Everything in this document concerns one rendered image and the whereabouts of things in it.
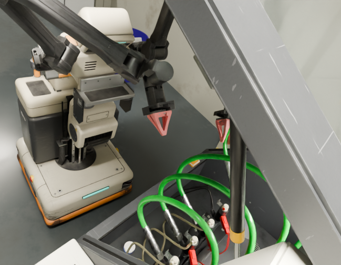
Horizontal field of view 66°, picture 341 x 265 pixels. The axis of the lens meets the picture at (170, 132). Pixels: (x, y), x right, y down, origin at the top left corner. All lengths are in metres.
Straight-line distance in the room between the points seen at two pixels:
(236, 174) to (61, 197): 1.54
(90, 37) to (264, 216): 0.96
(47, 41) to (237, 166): 0.80
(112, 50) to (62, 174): 1.24
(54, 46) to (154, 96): 0.39
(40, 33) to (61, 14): 0.20
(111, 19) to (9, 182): 1.49
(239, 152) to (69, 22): 0.59
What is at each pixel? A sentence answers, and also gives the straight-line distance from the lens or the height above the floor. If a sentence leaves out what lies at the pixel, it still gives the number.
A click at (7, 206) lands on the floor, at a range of 2.12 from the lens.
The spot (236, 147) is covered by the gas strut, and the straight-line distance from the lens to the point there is 0.29.
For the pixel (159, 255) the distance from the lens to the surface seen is 0.75.
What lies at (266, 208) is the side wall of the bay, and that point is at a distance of 1.20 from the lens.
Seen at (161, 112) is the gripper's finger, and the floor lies 1.28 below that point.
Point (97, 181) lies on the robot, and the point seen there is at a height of 0.28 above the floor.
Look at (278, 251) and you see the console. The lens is 0.29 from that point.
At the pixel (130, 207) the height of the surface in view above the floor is 0.95.
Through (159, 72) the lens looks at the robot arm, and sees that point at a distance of 0.74.
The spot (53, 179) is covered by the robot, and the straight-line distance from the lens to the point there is 1.86.
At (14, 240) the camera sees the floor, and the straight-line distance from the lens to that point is 1.99.
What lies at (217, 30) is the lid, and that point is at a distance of 0.23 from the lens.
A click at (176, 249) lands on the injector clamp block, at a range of 0.89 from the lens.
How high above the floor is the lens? 1.76
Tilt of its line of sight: 40 degrees down
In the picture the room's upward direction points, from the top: 19 degrees clockwise
